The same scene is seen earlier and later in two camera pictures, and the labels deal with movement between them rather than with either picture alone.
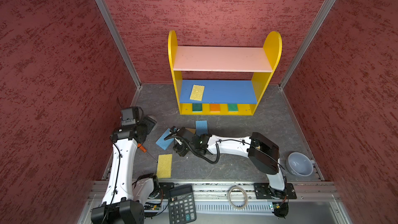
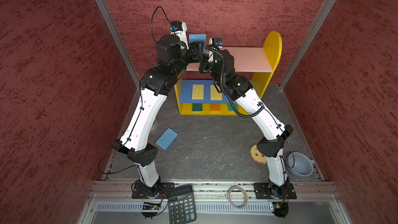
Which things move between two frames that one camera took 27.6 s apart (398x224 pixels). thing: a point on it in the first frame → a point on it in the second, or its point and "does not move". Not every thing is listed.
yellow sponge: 164,166 → 214,94
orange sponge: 214,108 does not move
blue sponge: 201,127 → 199,37
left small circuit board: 150,206 does not move
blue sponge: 163,143 does not move
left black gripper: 150,123 → 196,52
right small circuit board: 281,207 does not move
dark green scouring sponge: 197,107 does not move
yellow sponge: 197,93 does not move
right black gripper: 178,148 → 205,68
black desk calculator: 181,205 does not move
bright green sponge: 232,107 does not move
